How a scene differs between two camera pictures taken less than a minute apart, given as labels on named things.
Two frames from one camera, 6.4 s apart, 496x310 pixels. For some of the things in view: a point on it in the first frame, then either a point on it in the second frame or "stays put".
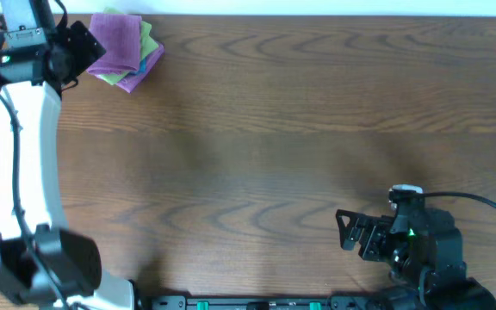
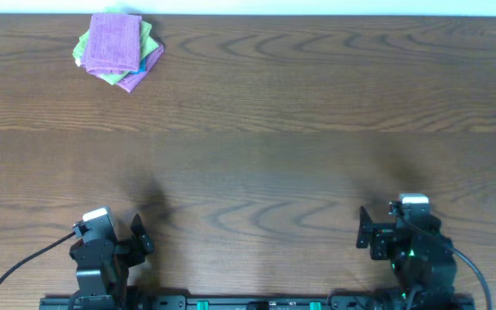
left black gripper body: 83,47 to 132,248
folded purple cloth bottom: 132,80 stays put
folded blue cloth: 143,68 stays put
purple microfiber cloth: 120,36 stays put
